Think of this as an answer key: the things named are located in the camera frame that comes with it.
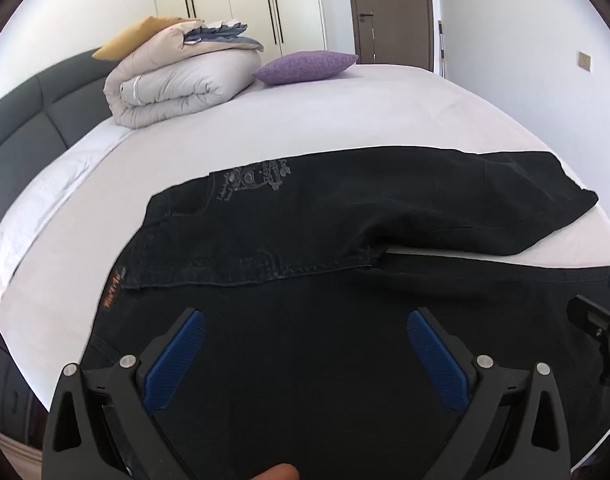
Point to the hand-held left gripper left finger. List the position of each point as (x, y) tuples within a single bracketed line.
[(175, 360)]

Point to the brown door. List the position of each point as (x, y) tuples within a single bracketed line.
[(390, 10)]

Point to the white textured pillow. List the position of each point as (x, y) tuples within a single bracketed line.
[(40, 200)]

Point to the bed with white sheet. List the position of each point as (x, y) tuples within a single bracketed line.
[(385, 110)]

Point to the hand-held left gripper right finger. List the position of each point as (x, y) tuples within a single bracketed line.
[(437, 360)]

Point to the person's left hand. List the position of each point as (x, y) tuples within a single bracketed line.
[(277, 472)]

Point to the folded blue grey cloth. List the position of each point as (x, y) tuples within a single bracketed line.
[(230, 35)]

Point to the folded beige duvet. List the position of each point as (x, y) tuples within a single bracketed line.
[(185, 80)]

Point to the yellow pillow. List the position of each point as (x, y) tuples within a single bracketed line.
[(130, 40)]

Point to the black pants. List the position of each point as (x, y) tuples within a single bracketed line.
[(310, 350)]

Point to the grey upholstered headboard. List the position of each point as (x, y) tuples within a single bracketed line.
[(25, 110)]

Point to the dark bed base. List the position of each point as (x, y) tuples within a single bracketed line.
[(10, 390)]

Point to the wall socket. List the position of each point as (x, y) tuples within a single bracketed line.
[(585, 61)]

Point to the cream wardrobe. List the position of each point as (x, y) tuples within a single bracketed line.
[(235, 0)]

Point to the purple pillow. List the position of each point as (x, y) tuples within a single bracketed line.
[(305, 67)]

